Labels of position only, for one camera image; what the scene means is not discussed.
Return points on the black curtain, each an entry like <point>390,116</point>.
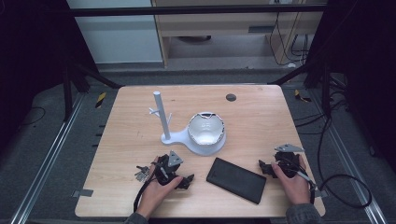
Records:
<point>37,62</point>
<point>361,68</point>

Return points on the person's right hand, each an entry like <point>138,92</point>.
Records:
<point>294,188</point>

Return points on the white bowl with silver rim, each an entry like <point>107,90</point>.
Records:
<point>206,129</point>

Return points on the grey table grommet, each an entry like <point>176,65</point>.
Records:
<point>231,97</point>

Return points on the person's left hand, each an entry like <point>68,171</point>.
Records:
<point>155,193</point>

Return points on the black frame bar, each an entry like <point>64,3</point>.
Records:
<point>193,10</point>

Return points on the white stand with pole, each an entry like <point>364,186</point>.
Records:
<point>180,138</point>

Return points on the black rectangular tablet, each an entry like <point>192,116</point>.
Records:
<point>236,179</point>

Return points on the white cabinet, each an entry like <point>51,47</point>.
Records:
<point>118,34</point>

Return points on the grey tape piece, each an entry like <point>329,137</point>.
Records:
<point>83,193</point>
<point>320,193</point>

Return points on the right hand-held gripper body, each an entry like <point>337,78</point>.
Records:
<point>288,160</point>

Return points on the bunch of keys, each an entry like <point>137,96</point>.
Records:
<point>142,174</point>

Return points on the wooden shelf unit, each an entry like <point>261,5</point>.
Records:
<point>224,28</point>

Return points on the metal floor rail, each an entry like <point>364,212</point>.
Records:
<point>46,161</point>
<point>348,155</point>

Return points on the yellow black striped tape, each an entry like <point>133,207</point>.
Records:
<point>100,99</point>
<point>301,95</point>

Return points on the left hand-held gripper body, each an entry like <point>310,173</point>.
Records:
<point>169,168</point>

